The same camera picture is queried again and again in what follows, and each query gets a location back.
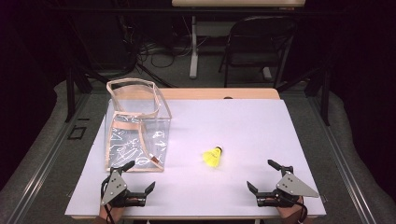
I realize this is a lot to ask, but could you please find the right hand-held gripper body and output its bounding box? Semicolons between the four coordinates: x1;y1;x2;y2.
256;165;320;208

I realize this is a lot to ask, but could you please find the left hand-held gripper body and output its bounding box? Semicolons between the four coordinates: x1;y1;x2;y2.
100;167;148;208

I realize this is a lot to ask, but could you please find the clear bag with beige trim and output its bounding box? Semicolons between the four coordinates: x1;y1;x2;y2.
104;77;173;173

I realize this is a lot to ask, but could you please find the yellow shuttlecock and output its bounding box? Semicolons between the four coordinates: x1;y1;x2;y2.
202;146;223;168

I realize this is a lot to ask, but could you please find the person's left hand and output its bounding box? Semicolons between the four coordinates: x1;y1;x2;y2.
98;203;126;222

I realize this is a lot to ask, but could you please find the person's right hand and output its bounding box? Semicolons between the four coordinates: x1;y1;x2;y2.
276;195;304;220

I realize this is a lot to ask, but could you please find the white table mat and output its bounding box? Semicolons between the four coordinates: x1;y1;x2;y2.
64;98;327;218

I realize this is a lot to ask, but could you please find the black metal stand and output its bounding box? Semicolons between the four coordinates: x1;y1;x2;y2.
64;62;93;123
276;66;332;127

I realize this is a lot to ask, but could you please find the wooden table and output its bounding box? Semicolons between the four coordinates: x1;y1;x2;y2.
64;88;327;221

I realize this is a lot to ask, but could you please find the black folding chair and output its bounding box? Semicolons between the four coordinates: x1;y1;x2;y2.
218;16;297;90

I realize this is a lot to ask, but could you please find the white desk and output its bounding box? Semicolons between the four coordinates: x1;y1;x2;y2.
171;0;307;80

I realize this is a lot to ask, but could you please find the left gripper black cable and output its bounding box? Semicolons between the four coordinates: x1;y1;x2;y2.
100;175;116;224

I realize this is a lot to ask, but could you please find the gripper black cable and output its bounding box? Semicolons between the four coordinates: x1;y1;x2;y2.
292;199;309;224
100;175;116;224

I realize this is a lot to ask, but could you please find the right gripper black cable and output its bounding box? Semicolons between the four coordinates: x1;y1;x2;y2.
292;199;309;224

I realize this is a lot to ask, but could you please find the aluminium floor rail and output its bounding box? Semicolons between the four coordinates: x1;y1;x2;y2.
307;95;378;224
6;92;92;224

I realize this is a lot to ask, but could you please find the bundle of floor cables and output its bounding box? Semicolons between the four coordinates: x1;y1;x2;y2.
136;18;209;70

